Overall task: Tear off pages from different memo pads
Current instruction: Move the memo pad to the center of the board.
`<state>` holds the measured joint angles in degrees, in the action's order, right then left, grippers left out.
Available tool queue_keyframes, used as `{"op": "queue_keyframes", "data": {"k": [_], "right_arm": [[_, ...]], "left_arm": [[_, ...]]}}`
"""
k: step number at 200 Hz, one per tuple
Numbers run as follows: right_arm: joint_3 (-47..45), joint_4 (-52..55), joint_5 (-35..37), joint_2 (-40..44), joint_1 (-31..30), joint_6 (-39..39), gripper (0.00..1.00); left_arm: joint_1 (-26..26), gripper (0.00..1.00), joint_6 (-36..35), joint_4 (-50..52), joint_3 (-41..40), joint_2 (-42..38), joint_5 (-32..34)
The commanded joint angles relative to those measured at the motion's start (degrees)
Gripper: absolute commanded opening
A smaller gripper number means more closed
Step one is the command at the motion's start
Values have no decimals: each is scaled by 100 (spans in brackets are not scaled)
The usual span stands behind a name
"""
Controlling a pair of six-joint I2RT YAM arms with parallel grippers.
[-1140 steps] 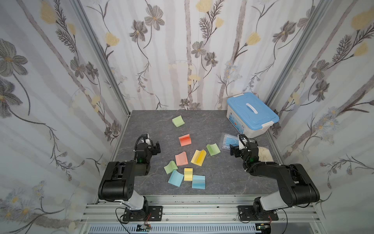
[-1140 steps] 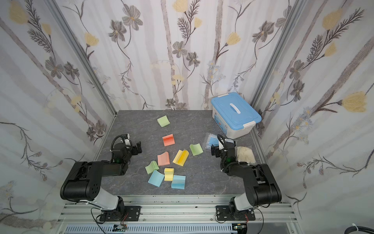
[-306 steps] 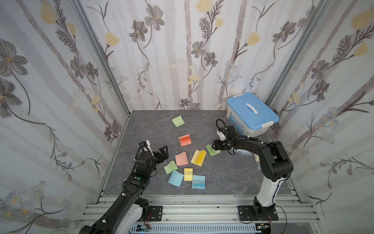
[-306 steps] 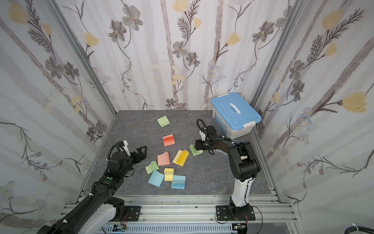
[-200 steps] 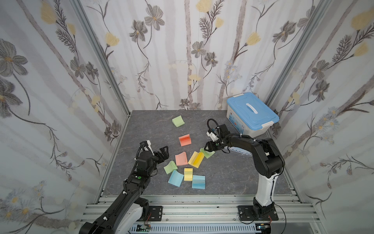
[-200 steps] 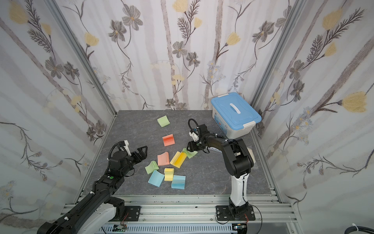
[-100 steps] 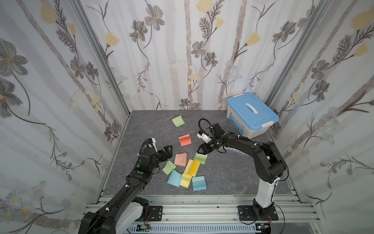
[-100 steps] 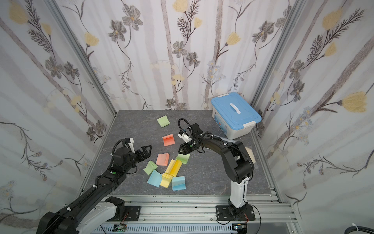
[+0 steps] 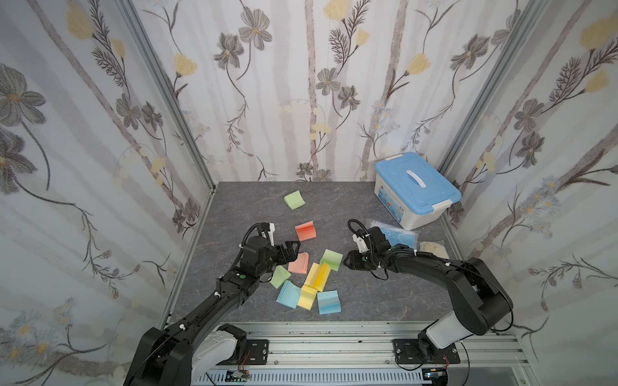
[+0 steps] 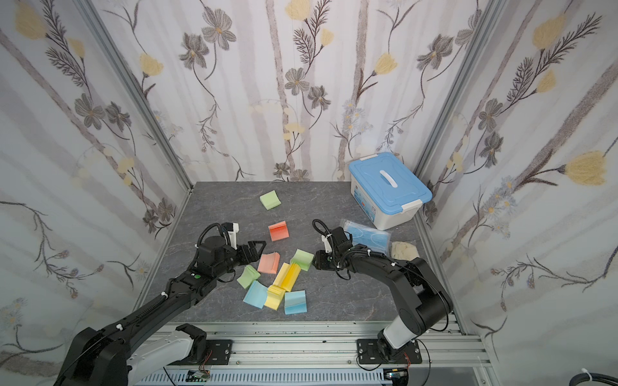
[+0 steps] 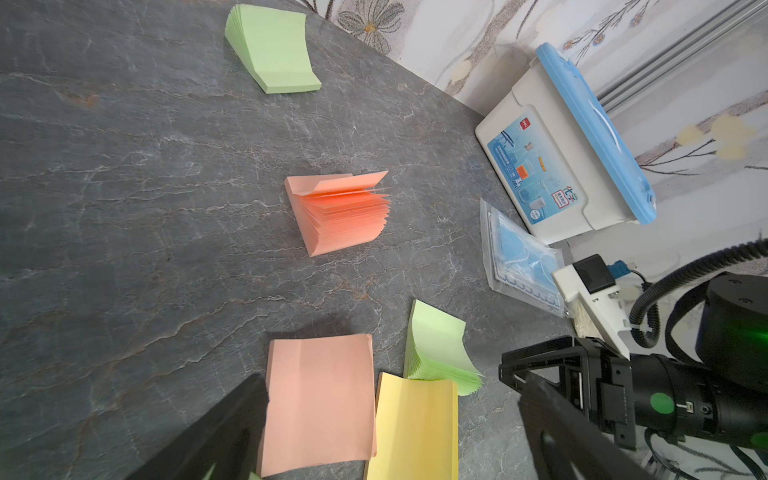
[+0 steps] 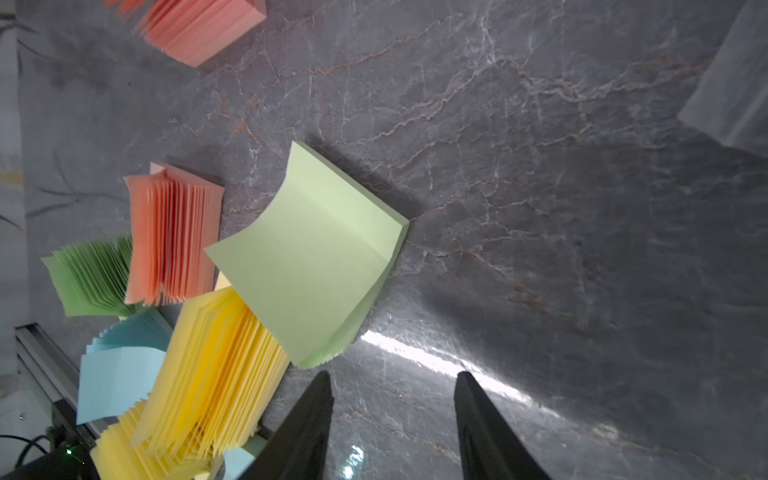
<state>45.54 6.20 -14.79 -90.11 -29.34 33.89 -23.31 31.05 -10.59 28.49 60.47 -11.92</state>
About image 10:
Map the bag of blue face masks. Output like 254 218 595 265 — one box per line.
341 220 391 256

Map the green memo pad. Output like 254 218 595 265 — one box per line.
259 191 281 210
237 265 261 290
290 249 314 271

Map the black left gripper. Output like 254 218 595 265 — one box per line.
211 240 267 280

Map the large yellow memo pad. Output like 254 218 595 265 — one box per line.
273 263 301 292

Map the clear bag with beige contents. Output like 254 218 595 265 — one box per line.
390 241 420 262

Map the white box with blue lid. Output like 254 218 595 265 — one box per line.
349 153 433 231

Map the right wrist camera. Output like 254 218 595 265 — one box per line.
322 227 352 255

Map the red memo pad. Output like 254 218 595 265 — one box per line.
268 221 290 242

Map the small circuit board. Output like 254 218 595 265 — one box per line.
185 370 211 383

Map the aluminium rail frame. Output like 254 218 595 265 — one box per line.
141 322 500 385

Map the pink memo pad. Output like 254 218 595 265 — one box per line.
257 253 280 274

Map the small yellow memo pad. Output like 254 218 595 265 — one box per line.
264 285 286 310

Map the left blue memo pad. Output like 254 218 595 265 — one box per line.
243 281 268 309

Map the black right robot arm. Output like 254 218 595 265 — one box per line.
313 244 454 360

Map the black cable bottom right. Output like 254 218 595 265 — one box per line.
569 368 618 386

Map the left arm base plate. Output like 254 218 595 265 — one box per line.
172 339 233 366

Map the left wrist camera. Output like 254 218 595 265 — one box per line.
222 222 240 249

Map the right blue memo pad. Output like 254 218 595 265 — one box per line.
284 290 307 315

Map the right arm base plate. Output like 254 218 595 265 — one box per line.
356 339 423 365

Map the blue memo pad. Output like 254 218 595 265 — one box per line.
284 290 307 315
243 281 268 309

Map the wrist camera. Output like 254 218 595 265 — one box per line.
222 222 240 249
322 227 352 255

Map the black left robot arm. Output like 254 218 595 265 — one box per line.
55 236 267 385

